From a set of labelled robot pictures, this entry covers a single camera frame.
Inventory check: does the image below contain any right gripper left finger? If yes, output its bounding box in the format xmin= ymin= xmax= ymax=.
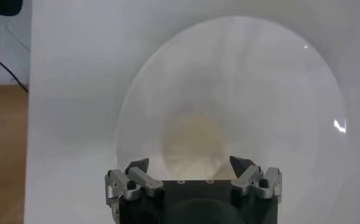
xmin=105 ymin=157 xmax=165 ymax=207

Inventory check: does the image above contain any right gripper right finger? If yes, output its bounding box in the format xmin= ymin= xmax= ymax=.
xmin=229 ymin=155 xmax=283 ymax=200

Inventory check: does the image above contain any white steamed baozi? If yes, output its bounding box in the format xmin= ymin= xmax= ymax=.
xmin=161 ymin=114 xmax=229 ymax=181

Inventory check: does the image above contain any white round plate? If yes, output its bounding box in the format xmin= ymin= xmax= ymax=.
xmin=114 ymin=15 xmax=348 ymax=224

